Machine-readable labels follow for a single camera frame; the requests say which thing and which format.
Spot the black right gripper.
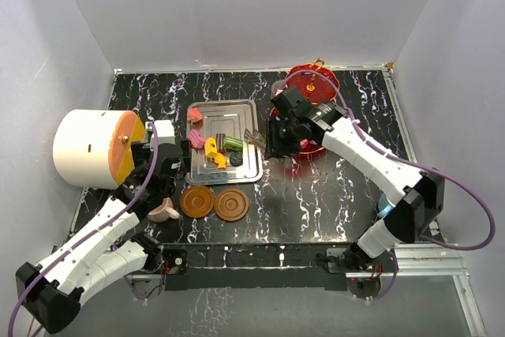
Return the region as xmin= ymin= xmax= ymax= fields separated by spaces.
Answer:
xmin=265 ymin=116 xmax=301 ymax=160

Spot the red white strawberry cake slice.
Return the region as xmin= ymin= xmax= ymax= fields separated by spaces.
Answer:
xmin=300 ymin=139 xmax=309 ymax=149

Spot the red three-tier cake stand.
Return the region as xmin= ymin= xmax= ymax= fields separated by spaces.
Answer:
xmin=264 ymin=58 xmax=340 ymax=159

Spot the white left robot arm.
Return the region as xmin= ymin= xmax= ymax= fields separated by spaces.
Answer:
xmin=8 ymin=139 xmax=191 ymax=335

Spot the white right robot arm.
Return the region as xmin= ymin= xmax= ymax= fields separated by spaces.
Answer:
xmin=264 ymin=87 xmax=445 ymax=271

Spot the pink square cake block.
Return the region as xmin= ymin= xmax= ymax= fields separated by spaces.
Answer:
xmin=188 ymin=129 xmax=206 ymax=149

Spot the yellow orange cake piece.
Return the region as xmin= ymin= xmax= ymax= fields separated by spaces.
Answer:
xmin=204 ymin=137 xmax=219 ymax=159

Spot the dark chocolate cookie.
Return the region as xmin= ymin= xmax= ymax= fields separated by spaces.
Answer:
xmin=229 ymin=152 xmax=243 ymax=167

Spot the orange fish shaped pastry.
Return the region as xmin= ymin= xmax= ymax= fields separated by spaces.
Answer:
xmin=213 ymin=152 xmax=227 ymax=170

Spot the green striped macaron cake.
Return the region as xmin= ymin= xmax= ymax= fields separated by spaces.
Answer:
xmin=223 ymin=136 xmax=244 ymax=152

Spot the brown chocolate layered cake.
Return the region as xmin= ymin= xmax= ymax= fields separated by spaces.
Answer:
xmin=215 ymin=133 xmax=226 ymax=154

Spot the brown wooden coaster left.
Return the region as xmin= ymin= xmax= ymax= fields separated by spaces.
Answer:
xmin=180 ymin=185 xmax=215 ymax=219

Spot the brown wooden coaster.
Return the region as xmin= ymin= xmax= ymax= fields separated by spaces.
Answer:
xmin=180 ymin=185 xmax=215 ymax=219
xmin=214 ymin=189 xmax=249 ymax=222

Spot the salmon pink cake piece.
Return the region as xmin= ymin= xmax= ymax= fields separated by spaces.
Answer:
xmin=187 ymin=107 xmax=203 ymax=124

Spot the silver metal tray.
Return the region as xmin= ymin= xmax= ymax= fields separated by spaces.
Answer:
xmin=186 ymin=99 xmax=263 ymax=185

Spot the pink ceramic cup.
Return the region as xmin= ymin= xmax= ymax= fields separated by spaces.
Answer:
xmin=147 ymin=197 xmax=181 ymax=223

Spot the brown wooden coaster right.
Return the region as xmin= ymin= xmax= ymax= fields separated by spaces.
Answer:
xmin=214 ymin=189 xmax=249 ymax=222

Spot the clear tape roll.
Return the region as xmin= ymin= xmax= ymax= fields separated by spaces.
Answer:
xmin=271 ymin=80 xmax=286 ymax=97

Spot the white cylindrical drum container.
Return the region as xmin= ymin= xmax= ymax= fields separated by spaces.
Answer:
xmin=53 ymin=110 xmax=145 ymax=189

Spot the blue ceramic cup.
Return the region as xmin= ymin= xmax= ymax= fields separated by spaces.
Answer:
xmin=377 ymin=197 xmax=394 ymax=219

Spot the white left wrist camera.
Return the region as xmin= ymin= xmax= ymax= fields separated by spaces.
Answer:
xmin=154 ymin=120 xmax=175 ymax=144

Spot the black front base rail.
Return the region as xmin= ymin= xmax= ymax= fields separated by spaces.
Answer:
xmin=159 ymin=242 xmax=399 ymax=293

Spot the aluminium frame rail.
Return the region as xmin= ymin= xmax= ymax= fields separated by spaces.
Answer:
xmin=383 ymin=62 xmax=487 ymax=336

